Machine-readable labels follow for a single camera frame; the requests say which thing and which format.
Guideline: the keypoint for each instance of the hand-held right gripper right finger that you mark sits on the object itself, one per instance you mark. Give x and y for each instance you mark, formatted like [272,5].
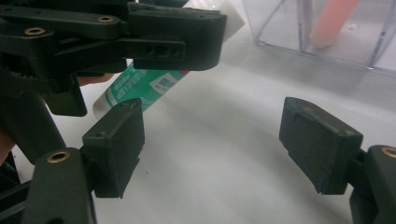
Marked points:
[317,143]

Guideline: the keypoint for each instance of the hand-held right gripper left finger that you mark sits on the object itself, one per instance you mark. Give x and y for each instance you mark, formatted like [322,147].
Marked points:
[115,146]

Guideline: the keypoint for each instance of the green and white glue stick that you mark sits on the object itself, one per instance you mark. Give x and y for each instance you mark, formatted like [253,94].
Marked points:
[140,87]

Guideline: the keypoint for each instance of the clear plastic organizer box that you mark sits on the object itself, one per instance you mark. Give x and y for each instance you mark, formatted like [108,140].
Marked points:
[280,31]

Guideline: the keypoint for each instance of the orange highlighter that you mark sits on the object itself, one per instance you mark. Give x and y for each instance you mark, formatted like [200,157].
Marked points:
[330,25]

